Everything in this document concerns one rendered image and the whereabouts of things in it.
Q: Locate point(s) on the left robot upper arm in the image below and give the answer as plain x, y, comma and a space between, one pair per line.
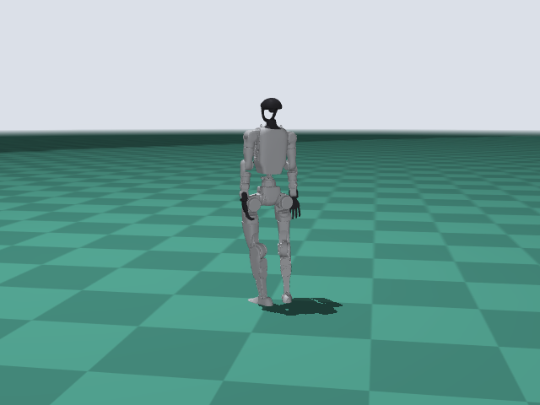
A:
250, 136

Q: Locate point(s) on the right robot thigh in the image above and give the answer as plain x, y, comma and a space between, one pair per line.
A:
283, 216

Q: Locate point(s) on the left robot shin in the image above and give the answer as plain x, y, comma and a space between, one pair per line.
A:
259, 271

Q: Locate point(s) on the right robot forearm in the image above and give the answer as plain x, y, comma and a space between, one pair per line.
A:
292, 178

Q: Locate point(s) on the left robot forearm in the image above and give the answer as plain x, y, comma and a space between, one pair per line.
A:
244, 179

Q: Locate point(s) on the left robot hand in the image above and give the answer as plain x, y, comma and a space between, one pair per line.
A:
244, 205

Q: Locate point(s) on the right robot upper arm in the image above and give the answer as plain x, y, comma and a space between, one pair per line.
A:
291, 151

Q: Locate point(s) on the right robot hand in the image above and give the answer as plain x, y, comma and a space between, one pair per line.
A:
295, 205

